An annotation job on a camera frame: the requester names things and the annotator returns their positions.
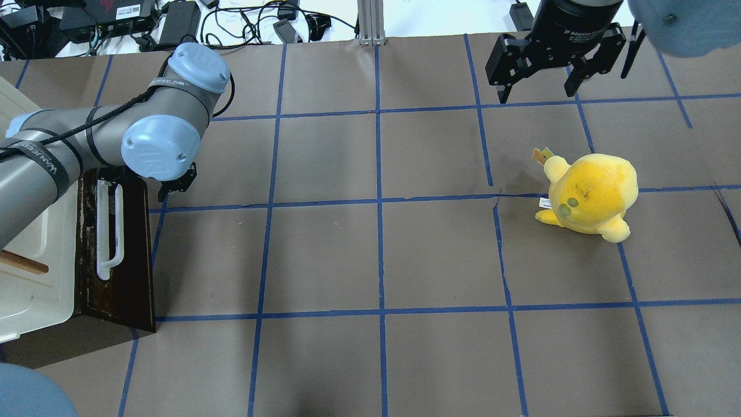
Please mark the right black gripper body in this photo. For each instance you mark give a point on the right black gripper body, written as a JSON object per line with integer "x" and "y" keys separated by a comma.
{"x": 570, "y": 22}

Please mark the wooden stick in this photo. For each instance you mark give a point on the wooden stick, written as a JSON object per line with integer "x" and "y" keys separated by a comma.
{"x": 23, "y": 263}

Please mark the black power adapter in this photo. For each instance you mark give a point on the black power adapter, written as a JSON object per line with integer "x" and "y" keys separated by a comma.
{"x": 181, "y": 20}

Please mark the white drawer handle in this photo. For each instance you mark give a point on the white drawer handle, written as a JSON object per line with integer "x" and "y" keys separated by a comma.
{"x": 110, "y": 240}

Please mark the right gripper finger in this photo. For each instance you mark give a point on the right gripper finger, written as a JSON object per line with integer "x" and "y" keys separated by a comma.
{"x": 601, "y": 62}
{"x": 507, "y": 64}

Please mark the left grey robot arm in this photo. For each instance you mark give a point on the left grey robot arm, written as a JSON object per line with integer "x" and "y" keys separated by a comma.
{"x": 156, "y": 135}

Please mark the dark brown wooden drawer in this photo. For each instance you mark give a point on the dark brown wooden drawer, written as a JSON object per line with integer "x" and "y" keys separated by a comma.
{"x": 128, "y": 297}

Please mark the yellow plush dinosaur toy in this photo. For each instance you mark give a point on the yellow plush dinosaur toy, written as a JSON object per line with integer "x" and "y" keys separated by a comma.
{"x": 589, "y": 196}

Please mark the aluminium frame post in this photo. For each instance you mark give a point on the aluminium frame post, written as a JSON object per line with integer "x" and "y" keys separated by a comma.
{"x": 370, "y": 19}

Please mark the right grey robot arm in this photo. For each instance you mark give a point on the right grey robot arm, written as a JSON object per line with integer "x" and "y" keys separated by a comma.
{"x": 677, "y": 28}

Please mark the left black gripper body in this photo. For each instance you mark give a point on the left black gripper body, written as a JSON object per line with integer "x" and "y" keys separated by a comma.
{"x": 179, "y": 182}

